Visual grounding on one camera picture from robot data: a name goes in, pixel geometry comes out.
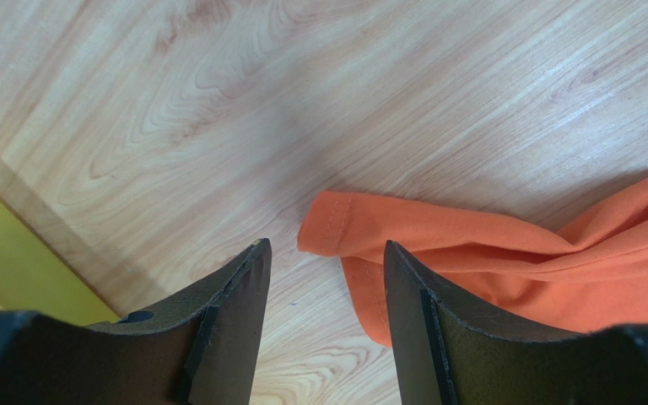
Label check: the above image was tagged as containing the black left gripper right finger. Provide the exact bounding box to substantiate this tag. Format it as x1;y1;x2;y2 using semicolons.
384;241;648;404

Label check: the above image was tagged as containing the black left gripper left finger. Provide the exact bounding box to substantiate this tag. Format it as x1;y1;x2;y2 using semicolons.
0;238;272;404

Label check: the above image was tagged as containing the orange t-shirt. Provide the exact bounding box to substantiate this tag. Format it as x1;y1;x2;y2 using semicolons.
297;178;648;346

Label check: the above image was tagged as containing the yellow plastic bin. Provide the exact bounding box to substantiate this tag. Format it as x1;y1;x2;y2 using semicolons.
0;201;119;326

